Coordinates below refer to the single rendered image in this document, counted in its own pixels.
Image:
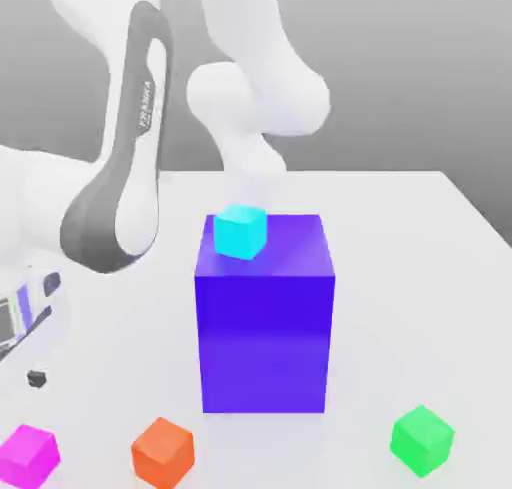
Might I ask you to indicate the small magenta cube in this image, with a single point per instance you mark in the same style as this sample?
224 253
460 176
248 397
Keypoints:
26 457

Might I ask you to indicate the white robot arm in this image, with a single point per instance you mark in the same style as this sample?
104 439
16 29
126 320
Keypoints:
120 97

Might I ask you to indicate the large purple box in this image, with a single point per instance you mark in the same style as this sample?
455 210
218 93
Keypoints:
264 337

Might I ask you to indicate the small cyan cube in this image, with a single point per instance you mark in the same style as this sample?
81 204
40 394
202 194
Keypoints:
240 235

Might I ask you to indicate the small green cube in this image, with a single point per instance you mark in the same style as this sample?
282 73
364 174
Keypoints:
422 441

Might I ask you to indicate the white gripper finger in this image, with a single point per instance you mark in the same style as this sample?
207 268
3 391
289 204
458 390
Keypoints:
36 379

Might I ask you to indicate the small orange cube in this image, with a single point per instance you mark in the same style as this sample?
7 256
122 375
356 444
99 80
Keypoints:
162 455

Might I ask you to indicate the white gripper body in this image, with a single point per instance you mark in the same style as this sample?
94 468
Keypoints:
40 337

